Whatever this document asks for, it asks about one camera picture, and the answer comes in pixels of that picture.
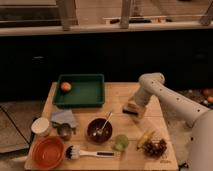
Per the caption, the black cable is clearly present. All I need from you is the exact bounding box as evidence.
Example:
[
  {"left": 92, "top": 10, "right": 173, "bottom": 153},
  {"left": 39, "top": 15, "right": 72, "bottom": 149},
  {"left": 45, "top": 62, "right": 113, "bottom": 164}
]
[{"left": 178, "top": 162, "right": 189, "bottom": 171}]

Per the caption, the white dish brush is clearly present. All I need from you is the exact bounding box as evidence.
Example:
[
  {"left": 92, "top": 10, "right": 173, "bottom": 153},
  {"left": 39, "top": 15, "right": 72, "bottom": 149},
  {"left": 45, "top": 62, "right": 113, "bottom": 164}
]
[{"left": 65, "top": 145, "right": 115, "bottom": 159}]

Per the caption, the blue-grey cloth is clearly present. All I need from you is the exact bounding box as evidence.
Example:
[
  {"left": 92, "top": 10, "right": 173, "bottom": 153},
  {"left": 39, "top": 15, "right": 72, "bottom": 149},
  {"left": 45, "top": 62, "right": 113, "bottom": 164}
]
[{"left": 51, "top": 110, "right": 78, "bottom": 128}]

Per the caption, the green plastic cup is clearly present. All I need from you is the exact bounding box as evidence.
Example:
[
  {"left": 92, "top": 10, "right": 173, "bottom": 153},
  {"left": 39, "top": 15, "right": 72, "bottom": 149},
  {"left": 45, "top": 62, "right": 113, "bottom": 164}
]
[{"left": 114, "top": 134, "right": 129, "bottom": 151}]

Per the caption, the wooden cutting board table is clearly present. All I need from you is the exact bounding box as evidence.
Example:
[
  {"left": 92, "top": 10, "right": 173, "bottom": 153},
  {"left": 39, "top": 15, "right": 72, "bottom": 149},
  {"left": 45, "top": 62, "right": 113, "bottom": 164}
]
[{"left": 24, "top": 82, "right": 180, "bottom": 171}]

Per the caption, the white paper cup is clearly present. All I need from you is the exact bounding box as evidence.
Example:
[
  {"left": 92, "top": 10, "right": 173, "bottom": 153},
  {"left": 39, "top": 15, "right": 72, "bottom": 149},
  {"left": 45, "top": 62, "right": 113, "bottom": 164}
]
[{"left": 31, "top": 117, "right": 51, "bottom": 136}]

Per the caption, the green plastic tray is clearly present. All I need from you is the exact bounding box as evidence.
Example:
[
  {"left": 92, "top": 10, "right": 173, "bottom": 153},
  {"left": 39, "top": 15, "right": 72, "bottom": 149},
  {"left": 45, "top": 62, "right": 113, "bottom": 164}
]
[{"left": 52, "top": 74, "right": 105, "bottom": 108}]

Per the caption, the small metal cup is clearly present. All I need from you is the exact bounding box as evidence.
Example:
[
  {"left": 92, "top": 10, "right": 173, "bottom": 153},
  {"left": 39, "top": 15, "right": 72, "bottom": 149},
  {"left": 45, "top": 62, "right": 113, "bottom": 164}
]
[{"left": 57, "top": 123, "right": 72, "bottom": 141}]

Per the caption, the yellow banana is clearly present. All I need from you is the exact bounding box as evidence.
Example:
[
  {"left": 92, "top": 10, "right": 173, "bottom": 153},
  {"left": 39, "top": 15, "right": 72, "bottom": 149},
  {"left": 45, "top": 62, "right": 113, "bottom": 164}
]
[{"left": 137, "top": 131, "right": 154, "bottom": 149}]

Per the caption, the orange fruit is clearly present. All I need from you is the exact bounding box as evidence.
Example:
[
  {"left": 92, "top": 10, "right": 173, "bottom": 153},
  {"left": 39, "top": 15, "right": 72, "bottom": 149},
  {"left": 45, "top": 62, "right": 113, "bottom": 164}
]
[{"left": 60, "top": 82, "right": 72, "bottom": 92}]

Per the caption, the dark brown bowl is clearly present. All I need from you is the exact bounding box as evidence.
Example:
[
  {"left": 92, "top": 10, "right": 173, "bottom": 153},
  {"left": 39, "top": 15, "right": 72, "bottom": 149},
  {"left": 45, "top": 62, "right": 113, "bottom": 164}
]
[{"left": 87, "top": 118, "right": 113, "bottom": 144}]

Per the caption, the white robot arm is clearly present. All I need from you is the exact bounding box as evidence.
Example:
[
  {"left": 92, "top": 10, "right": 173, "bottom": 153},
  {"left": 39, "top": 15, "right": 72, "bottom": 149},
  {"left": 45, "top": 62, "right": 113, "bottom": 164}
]
[{"left": 132, "top": 73, "right": 213, "bottom": 171}]

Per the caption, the wooden eraser with black felt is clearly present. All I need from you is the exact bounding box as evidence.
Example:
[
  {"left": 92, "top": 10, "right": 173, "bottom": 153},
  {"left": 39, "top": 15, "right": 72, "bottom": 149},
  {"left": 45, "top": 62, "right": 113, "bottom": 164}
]
[{"left": 122, "top": 102, "right": 138, "bottom": 115}]

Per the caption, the orange plastic bowl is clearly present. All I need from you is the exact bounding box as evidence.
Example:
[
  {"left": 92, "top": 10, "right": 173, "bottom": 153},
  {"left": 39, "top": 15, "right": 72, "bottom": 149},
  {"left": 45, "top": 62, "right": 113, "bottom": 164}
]
[{"left": 32, "top": 136, "right": 65, "bottom": 170}]

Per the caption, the bunch of dark grapes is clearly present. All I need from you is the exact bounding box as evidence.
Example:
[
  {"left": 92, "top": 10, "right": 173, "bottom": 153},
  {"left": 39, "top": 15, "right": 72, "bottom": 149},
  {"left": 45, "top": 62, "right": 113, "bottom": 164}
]
[{"left": 143, "top": 139, "right": 167, "bottom": 158}]

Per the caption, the metal spoon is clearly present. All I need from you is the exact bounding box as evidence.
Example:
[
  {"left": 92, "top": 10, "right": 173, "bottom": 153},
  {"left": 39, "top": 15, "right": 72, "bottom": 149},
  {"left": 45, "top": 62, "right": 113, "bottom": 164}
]
[{"left": 92, "top": 111, "right": 113, "bottom": 136}]

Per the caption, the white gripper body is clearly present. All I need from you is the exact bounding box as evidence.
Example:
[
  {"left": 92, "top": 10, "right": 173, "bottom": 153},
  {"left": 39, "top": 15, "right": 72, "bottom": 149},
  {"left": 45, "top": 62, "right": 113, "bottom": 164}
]
[{"left": 128, "top": 97, "right": 148, "bottom": 118}]

